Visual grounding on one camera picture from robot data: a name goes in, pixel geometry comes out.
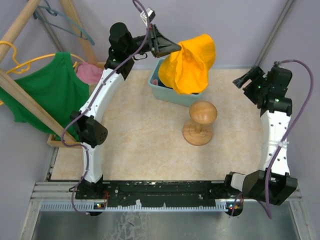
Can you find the light teal plastic bin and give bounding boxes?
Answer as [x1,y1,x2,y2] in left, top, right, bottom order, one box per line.
[148,58,202,107]

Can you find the dark blue bucket hat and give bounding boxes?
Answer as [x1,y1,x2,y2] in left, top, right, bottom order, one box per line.
[158,80,199,95]

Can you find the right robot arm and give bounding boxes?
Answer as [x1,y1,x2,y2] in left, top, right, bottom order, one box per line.
[223,66,298,206]

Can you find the yellow hanger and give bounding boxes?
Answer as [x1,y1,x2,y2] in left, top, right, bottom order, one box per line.
[0,40,85,106]

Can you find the aluminium rail frame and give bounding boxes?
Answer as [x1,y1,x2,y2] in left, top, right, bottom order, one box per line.
[29,179,301,213]

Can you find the wooden hat stand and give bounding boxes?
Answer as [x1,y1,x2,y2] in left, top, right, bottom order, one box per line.
[182,100,218,146]

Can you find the wooden clothes rack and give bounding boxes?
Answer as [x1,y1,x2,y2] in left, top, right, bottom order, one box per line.
[0,0,104,134]

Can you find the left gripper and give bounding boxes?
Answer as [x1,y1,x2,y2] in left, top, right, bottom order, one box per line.
[126,23,182,58]

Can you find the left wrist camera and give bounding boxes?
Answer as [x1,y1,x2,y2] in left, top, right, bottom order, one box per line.
[140,7,156,27]

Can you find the orange bucket hat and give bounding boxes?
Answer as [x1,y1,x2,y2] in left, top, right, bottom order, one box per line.
[158,33,216,95]

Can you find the green shirt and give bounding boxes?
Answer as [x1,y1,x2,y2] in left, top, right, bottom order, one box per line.
[0,52,90,135]

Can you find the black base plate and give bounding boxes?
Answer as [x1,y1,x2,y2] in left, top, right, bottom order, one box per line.
[75,180,240,208]

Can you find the pink cloth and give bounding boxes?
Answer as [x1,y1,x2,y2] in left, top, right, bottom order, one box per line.
[76,62,103,84]

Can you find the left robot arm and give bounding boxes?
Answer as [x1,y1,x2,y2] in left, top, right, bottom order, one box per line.
[70,22,182,199]

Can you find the grey-blue hanger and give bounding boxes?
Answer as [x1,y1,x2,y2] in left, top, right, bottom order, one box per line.
[32,4,96,46]

